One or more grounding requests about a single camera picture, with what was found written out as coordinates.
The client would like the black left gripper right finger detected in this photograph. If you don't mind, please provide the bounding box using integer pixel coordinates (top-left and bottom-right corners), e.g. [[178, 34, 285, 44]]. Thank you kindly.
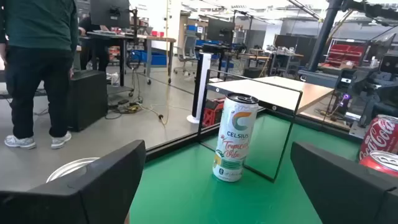
[[290, 141, 398, 224]]

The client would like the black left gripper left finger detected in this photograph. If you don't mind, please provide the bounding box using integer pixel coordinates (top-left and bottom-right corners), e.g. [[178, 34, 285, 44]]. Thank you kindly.
[[0, 139, 147, 224]]

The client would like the white Celsius can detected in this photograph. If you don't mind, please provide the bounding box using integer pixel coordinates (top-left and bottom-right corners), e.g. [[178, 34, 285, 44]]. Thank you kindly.
[[212, 92, 260, 183]]

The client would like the black box cabinet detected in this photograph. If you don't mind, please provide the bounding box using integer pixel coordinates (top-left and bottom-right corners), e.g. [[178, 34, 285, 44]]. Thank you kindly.
[[67, 70, 109, 133]]

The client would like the red bin rack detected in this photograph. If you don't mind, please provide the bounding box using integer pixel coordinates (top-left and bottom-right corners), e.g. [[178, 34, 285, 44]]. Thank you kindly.
[[325, 43, 366, 68]]

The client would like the cluttered metal workbench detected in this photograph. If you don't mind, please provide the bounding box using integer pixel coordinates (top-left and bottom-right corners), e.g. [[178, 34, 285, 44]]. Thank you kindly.
[[269, 46, 305, 77]]

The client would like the person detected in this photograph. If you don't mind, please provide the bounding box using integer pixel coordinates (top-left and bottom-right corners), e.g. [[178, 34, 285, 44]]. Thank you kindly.
[[79, 15, 110, 72], [0, 0, 79, 150]]

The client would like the red black toolbox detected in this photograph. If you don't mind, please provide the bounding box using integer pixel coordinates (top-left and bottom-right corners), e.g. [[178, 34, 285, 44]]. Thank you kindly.
[[201, 98, 226, 128]]

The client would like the blue storage bin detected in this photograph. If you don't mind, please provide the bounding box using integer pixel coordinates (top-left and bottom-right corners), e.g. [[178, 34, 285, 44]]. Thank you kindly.
[[132, 49, 168, 67]]

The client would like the white black tower fan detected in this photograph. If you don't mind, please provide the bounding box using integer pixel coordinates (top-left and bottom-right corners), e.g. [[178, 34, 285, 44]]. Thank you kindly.
[[186, 52, 213, 124]]

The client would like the black standing desk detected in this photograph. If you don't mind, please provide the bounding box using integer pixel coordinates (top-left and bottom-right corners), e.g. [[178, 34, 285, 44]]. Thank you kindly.
[[86, 30, 135, 94]]

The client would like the wooden top table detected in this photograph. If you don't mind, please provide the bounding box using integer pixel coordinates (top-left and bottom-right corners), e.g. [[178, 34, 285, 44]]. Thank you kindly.
[[136, 34, 177, 85]]

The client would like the black monitor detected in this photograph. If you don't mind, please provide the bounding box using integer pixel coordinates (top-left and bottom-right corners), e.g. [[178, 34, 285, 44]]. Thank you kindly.
[[206, 17, 236, 45], [89, 0, 131, 29]]

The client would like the grey office chair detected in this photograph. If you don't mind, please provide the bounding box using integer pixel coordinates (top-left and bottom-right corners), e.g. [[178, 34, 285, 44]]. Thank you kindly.
[[173, 34, 198, 77]]

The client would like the floor cable bundle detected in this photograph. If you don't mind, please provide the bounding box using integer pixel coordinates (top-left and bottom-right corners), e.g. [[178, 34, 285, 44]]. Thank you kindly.
[[104, 98, 165, 127]]

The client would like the black aluminium table frame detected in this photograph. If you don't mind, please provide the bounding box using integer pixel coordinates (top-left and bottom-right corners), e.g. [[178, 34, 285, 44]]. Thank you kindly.
[[144, 105, 363, 162]]

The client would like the wooden shelf with black frame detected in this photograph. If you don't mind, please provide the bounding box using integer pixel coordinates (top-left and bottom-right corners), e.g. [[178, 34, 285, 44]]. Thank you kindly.
[[197, 68, 335, 184]]

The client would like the black camera rig frame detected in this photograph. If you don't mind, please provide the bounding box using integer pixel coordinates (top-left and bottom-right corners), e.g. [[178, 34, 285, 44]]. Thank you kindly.
[[307, 0, 398, 73]]

